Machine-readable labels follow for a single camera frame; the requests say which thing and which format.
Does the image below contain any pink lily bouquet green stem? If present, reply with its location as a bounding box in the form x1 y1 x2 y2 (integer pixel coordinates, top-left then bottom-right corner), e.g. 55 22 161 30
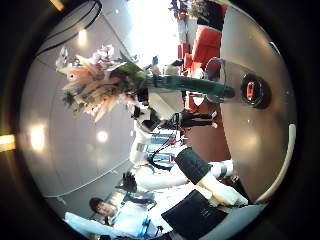
54 44 236 124

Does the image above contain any person in black clothes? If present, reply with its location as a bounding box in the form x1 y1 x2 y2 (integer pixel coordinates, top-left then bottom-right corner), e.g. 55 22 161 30
171 110 219 130

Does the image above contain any orange sofa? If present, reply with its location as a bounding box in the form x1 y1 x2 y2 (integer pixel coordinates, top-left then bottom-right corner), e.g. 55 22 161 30
176 0 229 113

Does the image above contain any black operator glove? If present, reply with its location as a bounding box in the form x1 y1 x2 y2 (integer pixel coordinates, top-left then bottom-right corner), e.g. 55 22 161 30
115 170 138 194

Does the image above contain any black round puck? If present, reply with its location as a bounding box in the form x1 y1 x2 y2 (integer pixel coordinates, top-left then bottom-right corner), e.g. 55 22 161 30
203 56 272 110

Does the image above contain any person in white shirt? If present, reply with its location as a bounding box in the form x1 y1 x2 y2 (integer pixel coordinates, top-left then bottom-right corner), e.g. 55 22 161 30
88 196 158 239

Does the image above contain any white board panel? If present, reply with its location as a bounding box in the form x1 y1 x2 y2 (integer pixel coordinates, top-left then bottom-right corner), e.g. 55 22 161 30
64 211 114 239

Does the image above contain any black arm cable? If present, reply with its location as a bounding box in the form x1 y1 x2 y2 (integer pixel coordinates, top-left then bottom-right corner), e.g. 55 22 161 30
146 136 178 172

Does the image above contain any black ring ceiling light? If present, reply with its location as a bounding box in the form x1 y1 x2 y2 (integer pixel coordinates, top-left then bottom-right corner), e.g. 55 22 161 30
36 0 103 58

